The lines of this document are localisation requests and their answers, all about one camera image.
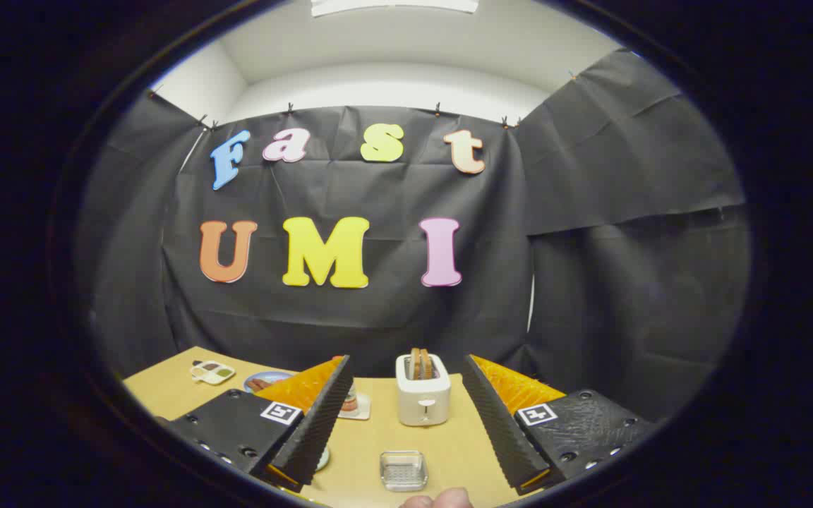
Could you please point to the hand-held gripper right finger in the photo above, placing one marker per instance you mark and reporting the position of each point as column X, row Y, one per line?
column 498, row 423

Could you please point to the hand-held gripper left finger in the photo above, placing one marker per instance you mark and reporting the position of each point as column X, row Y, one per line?
column 318, row 416

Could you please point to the red cap water bottle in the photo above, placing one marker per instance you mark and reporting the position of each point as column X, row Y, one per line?
column 349, row 403

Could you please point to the light green plate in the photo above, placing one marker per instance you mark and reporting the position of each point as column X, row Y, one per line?
column 323, row 458

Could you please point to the white square coaster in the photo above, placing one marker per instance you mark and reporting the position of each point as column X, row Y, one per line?
column 362, row 409

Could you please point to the blue food plate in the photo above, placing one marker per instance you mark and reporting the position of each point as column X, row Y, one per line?
column 265, row 377

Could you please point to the brown meat slices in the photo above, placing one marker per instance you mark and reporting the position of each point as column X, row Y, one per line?
column 260, row 384

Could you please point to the white toaster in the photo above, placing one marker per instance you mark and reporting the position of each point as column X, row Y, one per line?
column 423, row 398

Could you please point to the toast bread slice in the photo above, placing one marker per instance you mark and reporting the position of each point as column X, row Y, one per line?
column 415, row 363
column 428, row 365

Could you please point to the clear square drain container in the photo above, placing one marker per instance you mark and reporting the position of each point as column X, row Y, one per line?
column 404, row 471

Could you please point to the white divided sauce dish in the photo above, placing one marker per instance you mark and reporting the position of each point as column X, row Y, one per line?
column 212, row 372

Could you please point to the black backdrop cloth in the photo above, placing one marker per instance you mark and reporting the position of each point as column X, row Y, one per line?
column 590, row 212

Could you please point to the white ceiling light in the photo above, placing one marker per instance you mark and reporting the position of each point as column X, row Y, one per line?
column 392, row 5

